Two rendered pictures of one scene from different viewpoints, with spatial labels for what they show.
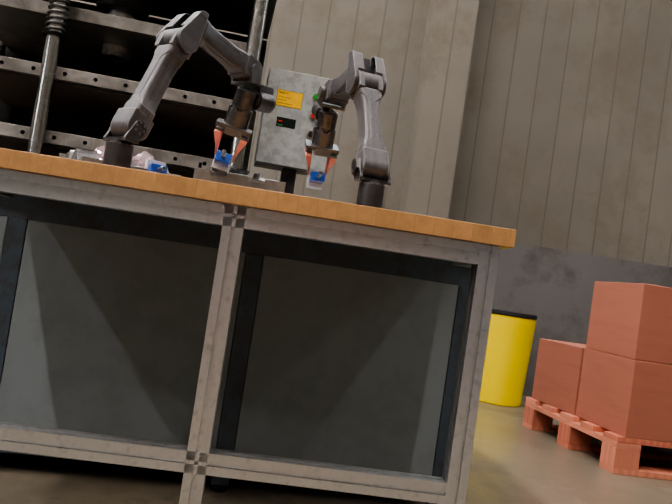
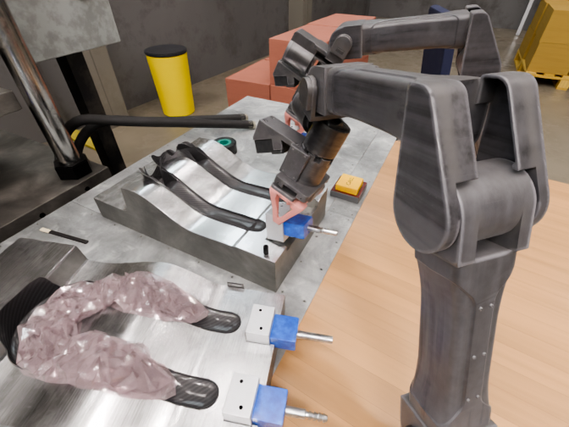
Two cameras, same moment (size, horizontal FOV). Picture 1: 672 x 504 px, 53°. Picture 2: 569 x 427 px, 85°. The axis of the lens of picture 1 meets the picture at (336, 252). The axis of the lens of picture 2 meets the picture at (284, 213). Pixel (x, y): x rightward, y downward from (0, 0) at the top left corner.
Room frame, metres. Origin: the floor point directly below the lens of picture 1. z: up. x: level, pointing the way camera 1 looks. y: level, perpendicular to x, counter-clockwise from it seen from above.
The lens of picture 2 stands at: (1.67, 0.71, 1.32)
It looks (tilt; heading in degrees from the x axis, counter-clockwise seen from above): 40 degrees down; 307
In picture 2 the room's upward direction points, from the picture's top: straight up
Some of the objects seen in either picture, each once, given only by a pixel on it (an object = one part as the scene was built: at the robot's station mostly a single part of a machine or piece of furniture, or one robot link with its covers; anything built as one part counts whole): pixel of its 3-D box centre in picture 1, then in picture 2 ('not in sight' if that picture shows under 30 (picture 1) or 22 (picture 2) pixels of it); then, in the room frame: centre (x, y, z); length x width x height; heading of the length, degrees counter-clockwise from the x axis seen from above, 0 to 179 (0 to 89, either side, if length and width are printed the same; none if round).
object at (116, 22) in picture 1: (119, 47); not in sight; (3.00, 1.09, 1.52); 1.10 x 0.70 x 0.05; 100
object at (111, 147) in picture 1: (117, 158); not in sight; (1.58, 0.54, 0.84); 0.20 x 0.07 x 0.08; 95
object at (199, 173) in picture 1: (236, 191); (209, 195); (2.18, 0.34, 0.87); 0.50 x 0.26 x 0.14; 10
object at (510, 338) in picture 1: (502, 356); (173, 81); (4.50, -1.18, 0.30); 0.39 x 0.38 x 0.60; 5
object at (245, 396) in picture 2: not in sight; (278, 408); (1.77, 0.60, 0.86); 0.13 x 0.05 x 0.05; 27
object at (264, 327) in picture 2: (158, 169); (290, 333); (1.82, 0.50, 0.86); 0.13 x 0.05 x 0.05; 27
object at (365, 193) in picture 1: (369, 199); not in sight; (1.63, -0.06, 0.84); 0.20 x 0.07 x 0.08; 95
